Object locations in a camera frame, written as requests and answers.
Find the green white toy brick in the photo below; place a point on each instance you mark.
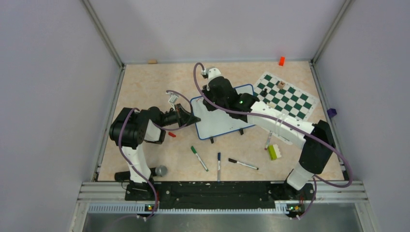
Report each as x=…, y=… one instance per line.
x=274, y=152

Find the wooden cork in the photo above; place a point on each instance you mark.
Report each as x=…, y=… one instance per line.
x=152, y=61

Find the green white chess mat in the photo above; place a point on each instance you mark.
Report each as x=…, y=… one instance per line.
x=291, y=101

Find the black microphone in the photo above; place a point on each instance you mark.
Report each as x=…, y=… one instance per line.
x=156, y=171

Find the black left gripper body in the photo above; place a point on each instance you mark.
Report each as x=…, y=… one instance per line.
x=168, y=118

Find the orange block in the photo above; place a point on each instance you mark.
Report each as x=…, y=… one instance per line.
x=282, y=61

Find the black whiteboard marker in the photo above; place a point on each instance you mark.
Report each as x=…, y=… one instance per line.
x=243, y=164

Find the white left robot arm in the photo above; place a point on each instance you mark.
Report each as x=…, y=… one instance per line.
x=133, y=128

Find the blue framed whiteboard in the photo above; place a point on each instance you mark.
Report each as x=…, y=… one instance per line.
x=214, y=123

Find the purple whiteboard marker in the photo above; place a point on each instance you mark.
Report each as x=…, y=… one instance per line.
x=268, y=140

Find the blue whiteboard marker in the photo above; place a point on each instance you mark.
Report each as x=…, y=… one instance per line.
x=219, y=167

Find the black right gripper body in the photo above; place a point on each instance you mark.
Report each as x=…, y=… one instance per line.
x=208, y=93

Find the green whiteboard marker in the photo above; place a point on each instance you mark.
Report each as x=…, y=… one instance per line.
x=199, y=158

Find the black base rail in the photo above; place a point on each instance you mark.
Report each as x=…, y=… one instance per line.
x=218, y=195

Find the purple object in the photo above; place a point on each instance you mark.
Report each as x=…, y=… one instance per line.
x=331, y=112

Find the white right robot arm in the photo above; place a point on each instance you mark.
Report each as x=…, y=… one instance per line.
x=314, y=139

